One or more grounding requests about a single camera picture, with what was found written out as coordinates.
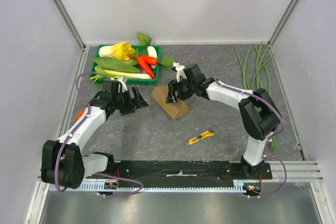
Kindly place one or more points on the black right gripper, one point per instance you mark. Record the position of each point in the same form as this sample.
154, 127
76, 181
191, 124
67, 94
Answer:
178, 90

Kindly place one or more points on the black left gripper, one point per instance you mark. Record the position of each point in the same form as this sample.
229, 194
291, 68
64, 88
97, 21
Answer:
137, 102

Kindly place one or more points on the yellow utility knife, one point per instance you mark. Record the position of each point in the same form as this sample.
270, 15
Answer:
199, 137

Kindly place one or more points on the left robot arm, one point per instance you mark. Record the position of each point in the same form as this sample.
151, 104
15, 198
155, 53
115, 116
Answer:
63, 164

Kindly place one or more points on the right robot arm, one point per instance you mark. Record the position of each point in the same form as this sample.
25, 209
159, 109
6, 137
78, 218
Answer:
258, 112

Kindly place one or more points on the green leaf beside tray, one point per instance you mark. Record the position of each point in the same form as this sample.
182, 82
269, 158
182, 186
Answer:
166, 61

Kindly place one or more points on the red chili pepper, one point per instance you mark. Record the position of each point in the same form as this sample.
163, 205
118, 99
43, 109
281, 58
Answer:
145, 62

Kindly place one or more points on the green white celery stalk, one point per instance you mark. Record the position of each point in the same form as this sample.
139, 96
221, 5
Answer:
137, 78

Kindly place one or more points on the large green leaf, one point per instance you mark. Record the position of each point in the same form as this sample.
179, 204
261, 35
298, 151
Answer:
115, 64

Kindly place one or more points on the white radish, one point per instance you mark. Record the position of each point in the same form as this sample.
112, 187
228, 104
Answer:
152, 53

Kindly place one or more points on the yellow napa cabbage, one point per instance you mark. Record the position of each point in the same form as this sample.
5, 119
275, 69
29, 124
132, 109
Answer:
119, 51

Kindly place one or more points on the small orange pumpkin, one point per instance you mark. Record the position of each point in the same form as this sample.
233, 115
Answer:
79, 114

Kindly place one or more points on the green leaf sprig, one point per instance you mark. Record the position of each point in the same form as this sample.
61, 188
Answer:
144, 39

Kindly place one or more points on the green long beans bundle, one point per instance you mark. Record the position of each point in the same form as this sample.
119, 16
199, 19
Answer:
260, 65

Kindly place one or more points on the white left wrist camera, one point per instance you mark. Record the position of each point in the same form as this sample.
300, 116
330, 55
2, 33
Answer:
122, 81

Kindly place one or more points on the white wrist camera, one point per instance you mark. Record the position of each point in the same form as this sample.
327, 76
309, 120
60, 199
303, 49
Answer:
179, 69
122, 81

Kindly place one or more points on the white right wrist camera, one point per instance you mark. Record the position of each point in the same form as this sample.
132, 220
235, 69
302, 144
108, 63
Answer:
179, 69

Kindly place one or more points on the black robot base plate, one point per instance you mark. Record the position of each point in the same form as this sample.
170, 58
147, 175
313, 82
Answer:
186, 173

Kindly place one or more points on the slotted white cable duct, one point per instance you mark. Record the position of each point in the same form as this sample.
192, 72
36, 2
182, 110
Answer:
110, 186

